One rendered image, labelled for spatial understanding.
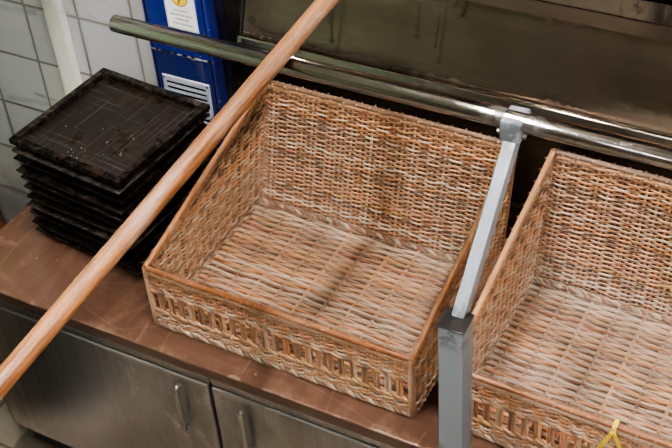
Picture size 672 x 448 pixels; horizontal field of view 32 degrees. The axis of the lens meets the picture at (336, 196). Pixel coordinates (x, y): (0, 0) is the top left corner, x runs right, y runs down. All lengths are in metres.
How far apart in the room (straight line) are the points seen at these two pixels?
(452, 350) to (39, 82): 1.47
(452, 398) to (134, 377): 0.78
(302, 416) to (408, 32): 0.73
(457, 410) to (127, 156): 0.84
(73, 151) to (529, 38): 0.89
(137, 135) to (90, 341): 0.42
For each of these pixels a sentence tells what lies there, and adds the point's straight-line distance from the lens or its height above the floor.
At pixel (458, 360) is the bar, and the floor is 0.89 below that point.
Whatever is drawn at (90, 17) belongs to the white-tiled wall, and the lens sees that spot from 2.65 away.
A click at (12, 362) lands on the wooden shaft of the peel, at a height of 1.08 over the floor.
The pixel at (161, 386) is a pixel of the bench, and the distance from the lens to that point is 2.34.
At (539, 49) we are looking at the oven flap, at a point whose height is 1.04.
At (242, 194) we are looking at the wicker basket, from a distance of 2.42.
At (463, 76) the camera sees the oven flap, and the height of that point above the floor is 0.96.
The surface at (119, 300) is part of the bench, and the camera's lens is 2.36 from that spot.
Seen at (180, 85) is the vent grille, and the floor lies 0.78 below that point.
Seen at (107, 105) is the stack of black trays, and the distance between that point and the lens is 2.44.
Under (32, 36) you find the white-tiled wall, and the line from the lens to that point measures 2.81.
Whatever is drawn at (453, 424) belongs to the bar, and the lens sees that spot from 1.87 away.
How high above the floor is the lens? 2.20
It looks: 40 degrees down
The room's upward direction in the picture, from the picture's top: 5 degrees counter-clockwise
